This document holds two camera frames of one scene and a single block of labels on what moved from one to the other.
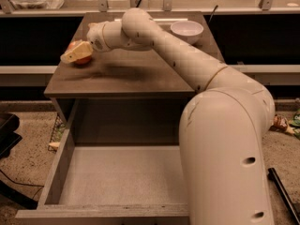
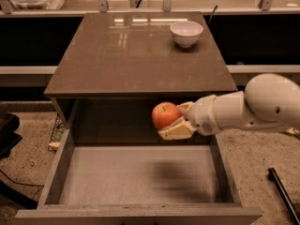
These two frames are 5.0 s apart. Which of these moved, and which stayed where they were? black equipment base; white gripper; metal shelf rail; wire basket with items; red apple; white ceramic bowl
Moved: red apple; white gripper
Stayed: metal shelf rail; black equipment base; wire basket with items; white ceramic bowl
